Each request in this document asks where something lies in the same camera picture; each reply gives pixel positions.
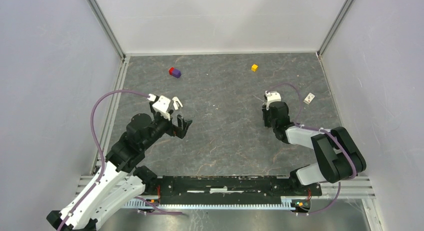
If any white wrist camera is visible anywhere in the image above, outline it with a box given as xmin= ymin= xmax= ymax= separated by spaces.
xmin=152 ymin=95 xmax=171 ymax=121
xmin=264 ymin=91 xmax=282 ymax=110

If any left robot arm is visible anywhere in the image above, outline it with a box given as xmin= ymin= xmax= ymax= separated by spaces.
xmin=46 ymin=113 xmax=192 ymax=231

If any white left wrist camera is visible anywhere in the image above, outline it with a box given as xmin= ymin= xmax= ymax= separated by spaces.
xmin=152 ymin=95 xmax=171 ymax=121

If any yellow cube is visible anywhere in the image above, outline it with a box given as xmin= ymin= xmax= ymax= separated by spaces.
xmin=251 ymin=64 xmax=259 ymax=72

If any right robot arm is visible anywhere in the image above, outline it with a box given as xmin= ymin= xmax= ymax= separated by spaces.
xmin=261 ymin=101 xmax=367 ymax=195

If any red and purple block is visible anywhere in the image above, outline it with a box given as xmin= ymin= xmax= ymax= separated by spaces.
xmin=168 ymin=67 xmax=182 ymax=79

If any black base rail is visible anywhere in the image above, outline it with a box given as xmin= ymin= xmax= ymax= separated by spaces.
xmin=143 ymin=175 xmax=323 ymax=205

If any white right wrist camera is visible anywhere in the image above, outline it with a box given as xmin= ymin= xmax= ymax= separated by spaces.
xmin=264 ymin=91 xmax=282 ymax=110

